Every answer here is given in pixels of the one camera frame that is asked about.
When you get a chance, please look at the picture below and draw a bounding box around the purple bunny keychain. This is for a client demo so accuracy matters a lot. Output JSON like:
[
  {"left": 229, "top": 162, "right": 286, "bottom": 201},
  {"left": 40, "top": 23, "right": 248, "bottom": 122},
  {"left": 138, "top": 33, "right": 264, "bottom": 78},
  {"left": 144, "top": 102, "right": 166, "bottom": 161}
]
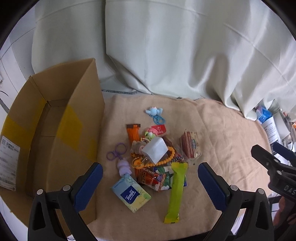
[{"left": 106, "top": 143, "right": 132, "bottom": 177}]

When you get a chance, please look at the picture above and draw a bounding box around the blue plush keychain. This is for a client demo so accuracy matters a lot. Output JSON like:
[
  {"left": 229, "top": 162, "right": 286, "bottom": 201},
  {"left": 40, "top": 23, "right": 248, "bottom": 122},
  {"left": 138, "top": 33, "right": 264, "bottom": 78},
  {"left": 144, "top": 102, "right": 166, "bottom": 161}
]
[{"left": 145, "top": 106, "right": 166, "bottom": 125}]

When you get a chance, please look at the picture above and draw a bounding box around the lion dance doll keychain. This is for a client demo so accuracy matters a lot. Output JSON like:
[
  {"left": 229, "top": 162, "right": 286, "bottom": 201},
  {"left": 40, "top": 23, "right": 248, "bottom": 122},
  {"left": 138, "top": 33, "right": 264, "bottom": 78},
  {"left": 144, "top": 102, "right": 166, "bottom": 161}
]
[{"left": 140, "top": 130, "right": 157, "bottom": 144}]

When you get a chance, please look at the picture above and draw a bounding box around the blue white bottle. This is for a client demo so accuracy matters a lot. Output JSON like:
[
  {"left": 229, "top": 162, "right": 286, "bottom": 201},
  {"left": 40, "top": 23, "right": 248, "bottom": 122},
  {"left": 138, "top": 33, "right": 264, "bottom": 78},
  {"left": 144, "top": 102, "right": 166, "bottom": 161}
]
[{"left": 256, "top": 106, "right": 280, "bottom": 145}]

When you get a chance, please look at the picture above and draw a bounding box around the red snack packet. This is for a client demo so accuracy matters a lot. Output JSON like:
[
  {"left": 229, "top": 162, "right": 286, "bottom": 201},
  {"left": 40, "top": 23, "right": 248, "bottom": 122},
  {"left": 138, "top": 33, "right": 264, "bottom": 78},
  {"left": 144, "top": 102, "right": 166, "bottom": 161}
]
[{"left": 137, "top": 168, "right": 166, "bottom": 192}]

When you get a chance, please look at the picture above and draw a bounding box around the white curtain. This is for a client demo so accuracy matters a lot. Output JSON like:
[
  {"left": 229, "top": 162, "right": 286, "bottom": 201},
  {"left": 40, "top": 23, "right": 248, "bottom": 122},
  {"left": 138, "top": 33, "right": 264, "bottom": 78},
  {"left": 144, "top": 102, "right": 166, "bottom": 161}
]
[{"left": 32, "top": 1, "right": 295, "bottom": 120}]

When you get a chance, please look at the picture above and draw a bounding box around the green snack bar wrapper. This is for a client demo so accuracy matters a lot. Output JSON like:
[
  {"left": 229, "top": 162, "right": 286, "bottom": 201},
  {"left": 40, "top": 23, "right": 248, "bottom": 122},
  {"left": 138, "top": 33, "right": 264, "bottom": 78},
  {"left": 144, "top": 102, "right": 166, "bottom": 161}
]
[{"left": 164, "top": 162, "right": 188, "bottom": 224}]

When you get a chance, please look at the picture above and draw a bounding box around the beige cloth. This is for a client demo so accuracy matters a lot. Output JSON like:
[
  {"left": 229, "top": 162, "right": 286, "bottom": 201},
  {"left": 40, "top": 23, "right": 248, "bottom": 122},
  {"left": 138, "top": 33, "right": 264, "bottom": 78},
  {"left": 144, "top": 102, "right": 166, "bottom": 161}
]
[{"left": 89, "top": 95, "right": 271, "bottom": 240}]

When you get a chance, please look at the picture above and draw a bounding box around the red meat stick packet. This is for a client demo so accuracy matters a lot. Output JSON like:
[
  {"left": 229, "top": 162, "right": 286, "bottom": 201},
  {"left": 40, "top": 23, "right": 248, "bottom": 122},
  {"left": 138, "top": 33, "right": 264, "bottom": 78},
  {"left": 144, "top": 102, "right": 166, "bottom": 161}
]
[{"left": 152, "top": 125, "right": 167, "bottom": 135}]

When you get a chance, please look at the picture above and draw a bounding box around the right hand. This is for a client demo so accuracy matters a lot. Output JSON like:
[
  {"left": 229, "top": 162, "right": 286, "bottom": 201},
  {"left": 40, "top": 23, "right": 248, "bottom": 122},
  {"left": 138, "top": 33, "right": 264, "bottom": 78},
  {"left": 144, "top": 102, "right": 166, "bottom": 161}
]
[{"left": 273, "top": 196, "right": 294, "bottom": 226}]

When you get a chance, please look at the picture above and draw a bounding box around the shipping label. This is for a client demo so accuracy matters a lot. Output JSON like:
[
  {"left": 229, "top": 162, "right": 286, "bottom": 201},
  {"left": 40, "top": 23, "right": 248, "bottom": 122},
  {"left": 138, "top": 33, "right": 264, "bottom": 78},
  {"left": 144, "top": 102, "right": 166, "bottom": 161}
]
[{"left": 0, "top": 136, "right": 20, "bottom": 191}]

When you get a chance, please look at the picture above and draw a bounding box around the white power adapter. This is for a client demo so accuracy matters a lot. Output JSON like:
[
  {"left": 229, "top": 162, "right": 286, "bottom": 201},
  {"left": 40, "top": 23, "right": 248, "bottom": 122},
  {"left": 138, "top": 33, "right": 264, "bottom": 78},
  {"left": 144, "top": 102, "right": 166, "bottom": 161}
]
[{"left": 142, "top": 137, "right": 168, "bottom": 164}]

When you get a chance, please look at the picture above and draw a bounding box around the cracker packet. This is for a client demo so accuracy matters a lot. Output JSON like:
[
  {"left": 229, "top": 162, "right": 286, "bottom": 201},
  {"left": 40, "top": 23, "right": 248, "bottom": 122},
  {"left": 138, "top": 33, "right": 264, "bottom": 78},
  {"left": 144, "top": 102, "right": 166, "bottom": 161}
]
[{"left": 180, "top": 130, "right": 202, "bottom": 159}]

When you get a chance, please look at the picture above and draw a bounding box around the orange snack bar wrapper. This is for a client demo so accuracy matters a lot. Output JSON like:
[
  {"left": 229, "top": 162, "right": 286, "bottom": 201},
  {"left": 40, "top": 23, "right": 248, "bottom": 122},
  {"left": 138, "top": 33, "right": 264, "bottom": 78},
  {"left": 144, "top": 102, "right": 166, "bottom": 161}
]
[{"left": 126, "top": 123, "right": 140, "bottom": 144}]

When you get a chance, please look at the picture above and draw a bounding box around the Tempo tissue pack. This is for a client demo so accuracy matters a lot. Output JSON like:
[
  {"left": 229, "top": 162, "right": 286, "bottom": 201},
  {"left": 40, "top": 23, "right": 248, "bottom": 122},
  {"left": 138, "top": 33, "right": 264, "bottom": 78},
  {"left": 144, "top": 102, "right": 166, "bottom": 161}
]
[{"left": 111, "top": 174, "right": 152, "bottom": 213}]

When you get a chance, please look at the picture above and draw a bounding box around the beige plush toy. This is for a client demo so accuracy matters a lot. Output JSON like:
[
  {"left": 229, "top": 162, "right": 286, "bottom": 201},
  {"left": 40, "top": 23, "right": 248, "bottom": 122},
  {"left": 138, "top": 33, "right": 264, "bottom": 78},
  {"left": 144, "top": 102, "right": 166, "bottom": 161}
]
[{"left": 130, "top": 141, "right": 146, "bottom": 155}]

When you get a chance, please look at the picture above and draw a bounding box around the cardboard box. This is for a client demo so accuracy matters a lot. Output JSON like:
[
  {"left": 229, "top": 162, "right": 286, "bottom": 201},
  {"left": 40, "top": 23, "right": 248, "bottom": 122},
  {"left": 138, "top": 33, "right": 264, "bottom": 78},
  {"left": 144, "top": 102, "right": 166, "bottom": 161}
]
[{"left": 1, "top": 58, "right": 104, "bottom": 225}]

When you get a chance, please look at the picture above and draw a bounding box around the orange bead keychain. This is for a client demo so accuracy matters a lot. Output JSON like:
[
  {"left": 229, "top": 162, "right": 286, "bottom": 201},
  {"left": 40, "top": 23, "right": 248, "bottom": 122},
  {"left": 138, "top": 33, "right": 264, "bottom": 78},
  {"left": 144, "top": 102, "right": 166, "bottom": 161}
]
[{"left": 132, "top": 147, "right": 175, "bottom": 169}]

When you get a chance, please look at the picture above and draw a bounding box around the Vinda tissue pack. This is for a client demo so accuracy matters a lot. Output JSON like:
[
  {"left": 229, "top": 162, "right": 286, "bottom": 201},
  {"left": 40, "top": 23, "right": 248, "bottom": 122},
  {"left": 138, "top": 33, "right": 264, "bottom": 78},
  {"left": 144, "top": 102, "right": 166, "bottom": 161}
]
[{"left": 153, "top": 166, "right": 174, "bottom": 191}]

